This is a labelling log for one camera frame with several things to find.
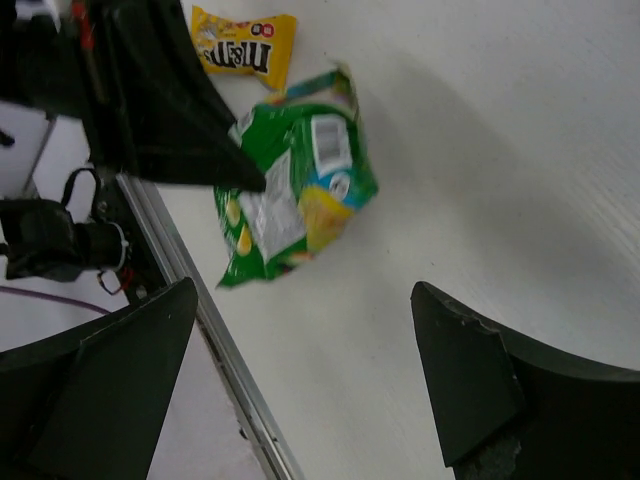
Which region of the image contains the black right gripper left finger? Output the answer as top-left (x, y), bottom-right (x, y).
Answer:
top-left (1, 278), bottom-right (198, 479)

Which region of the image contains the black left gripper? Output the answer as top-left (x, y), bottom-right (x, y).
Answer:
top-left (1, 1), bottom-right (266, 191)

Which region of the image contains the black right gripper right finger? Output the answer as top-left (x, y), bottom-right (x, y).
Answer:
top-left (411, 282), bottom-right (639, 479)

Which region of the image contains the yellow M&M packet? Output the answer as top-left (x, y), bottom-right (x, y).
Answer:
top-left (191, 6), bottom-right (297, 90)

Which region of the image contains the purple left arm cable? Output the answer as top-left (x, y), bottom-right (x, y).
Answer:
top-left (0, 285), bottom-right (111, 316)

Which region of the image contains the green snack bag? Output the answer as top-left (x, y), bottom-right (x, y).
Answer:
top-left (214, 64), bottom-right (378, 288)

